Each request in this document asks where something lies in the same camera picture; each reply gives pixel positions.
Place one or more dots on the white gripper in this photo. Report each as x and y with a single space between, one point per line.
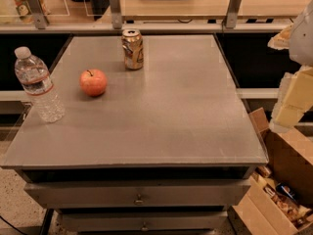
303 38

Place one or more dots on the clear plastic water bottle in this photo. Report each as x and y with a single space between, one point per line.
38 85

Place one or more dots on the cardboard box of snacks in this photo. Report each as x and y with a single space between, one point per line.
263 210

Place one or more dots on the grey metal drawer cabinet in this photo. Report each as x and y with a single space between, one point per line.
177 118

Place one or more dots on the gold soda can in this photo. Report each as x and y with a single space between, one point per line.
132 44

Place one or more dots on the lower cabinet drawer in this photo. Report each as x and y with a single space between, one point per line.
142 221

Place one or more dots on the cabinet drawer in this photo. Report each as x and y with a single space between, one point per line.
136 194
142 221

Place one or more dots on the upper cabinet drawer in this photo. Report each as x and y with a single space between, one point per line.
136 194

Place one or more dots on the red apple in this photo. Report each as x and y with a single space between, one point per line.
93 82

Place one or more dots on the right metal bracket post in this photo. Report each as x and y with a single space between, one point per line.
232 13

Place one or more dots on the metal bracket post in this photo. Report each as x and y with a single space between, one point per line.
117 20
39 18
232 13

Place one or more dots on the middle metal bracket post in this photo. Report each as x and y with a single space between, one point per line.
117 20

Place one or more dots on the left metal bracket post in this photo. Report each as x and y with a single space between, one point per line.
39 18

